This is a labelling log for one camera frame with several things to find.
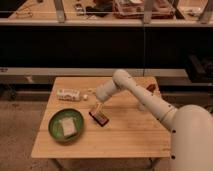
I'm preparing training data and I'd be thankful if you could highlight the green ceramic bowl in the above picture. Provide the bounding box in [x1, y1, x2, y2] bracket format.
[48, 108, 84, 143]

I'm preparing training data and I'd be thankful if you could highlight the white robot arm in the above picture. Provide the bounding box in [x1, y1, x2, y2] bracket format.
[95, 69, 213, 171]

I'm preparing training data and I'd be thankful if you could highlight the brown rectangular block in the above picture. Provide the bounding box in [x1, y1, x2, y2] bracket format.
[89, 108, 109, 127]

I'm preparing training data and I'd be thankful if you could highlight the wooden table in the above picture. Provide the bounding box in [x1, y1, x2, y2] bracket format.
[31, 77, 170, 159]

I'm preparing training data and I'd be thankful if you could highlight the white sponge block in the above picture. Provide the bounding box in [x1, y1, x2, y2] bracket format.
[60, 117, 77, 137]

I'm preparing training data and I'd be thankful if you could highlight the brown wooden object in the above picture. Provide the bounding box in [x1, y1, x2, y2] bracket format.
[147, 84, 156, 93]

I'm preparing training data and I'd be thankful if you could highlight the tray with items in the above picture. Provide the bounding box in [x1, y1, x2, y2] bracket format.
[113, 0, 175, 19]

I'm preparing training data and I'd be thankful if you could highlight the dark box on right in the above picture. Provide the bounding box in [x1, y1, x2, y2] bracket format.
[185, 55, 213, 83]

